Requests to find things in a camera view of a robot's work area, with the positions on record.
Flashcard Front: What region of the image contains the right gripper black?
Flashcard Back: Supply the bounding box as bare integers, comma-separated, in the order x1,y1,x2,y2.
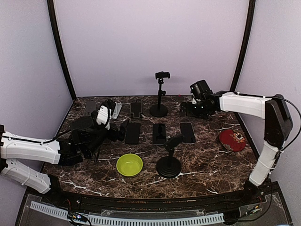
181,100,212,119

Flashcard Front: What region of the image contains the large black phone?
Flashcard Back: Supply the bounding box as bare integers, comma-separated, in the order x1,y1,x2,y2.
125,122,141,145

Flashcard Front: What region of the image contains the white folding phone stand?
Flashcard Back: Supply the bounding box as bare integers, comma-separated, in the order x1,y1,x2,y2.
111,102,122,119

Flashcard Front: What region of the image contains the black folding phone stand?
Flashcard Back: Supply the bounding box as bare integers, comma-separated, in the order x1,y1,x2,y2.
130,102,143,119

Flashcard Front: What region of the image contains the black tall phone stand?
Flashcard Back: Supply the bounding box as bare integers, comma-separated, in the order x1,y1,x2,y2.
150,72,170,118

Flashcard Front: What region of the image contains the pink phone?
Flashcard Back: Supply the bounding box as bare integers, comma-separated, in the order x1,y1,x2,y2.
152,123,166,145

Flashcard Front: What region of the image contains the grey small phone stand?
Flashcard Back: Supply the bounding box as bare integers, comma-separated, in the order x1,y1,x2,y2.
86,101,96,115

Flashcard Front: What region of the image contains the green bowl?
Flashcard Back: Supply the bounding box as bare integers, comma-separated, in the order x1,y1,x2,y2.
116,153,143,177

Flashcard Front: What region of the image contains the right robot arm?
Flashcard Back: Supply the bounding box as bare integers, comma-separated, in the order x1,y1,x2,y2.
180,80,293,186

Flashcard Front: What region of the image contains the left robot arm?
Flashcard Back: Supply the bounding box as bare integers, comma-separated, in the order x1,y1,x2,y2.
0,116,129,205

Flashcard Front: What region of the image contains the red bowl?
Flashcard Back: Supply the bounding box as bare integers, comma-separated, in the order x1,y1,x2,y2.
219,129,246,152

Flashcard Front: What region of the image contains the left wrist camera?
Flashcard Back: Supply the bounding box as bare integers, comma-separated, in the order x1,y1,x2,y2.
96,99,114,130

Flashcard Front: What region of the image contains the black front rail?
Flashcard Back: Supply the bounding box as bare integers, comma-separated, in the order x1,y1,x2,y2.
28,183,278,214

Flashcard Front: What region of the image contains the white cable duct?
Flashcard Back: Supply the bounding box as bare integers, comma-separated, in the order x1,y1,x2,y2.
30,201,224,226

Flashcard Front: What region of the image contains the right black corner post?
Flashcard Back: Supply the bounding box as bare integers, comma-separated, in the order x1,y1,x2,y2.
230,0,256,91

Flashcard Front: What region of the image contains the black corner post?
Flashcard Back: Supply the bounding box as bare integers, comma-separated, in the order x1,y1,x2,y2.
47,0,77,101
230,0,256,91

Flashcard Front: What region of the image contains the left black corner post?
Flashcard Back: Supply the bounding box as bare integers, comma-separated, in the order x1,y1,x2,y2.
47,0,77,101

